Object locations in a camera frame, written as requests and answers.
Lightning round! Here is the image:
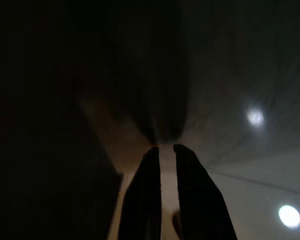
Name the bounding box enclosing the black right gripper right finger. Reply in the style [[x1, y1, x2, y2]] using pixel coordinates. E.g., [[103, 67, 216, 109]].
[[172, 144, 239, 240]]

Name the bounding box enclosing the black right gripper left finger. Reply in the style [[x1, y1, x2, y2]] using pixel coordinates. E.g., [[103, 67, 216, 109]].
[[116, 146, 163, 240]]

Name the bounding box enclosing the light wooden table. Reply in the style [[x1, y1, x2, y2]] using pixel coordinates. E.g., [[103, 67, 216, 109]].
[[99, 0, 190, 145]]

